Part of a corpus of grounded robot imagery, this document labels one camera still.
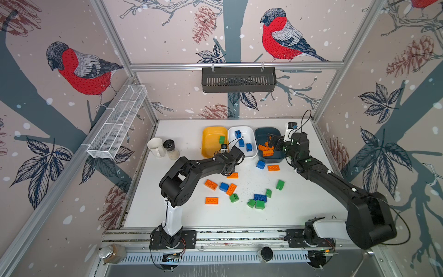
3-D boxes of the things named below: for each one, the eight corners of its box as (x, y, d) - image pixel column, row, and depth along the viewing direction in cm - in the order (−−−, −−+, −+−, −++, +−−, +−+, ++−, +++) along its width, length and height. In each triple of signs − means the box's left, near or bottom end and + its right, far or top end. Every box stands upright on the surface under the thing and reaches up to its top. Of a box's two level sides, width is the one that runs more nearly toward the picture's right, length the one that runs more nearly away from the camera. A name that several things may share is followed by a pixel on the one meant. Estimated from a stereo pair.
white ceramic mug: (151, 153, 106) (145, 142, 97) (162, 146, 110) (157, 135, 101) (161, 164, 101) (155, 154, 92) (172, 156, 104) (167, 145, 96)
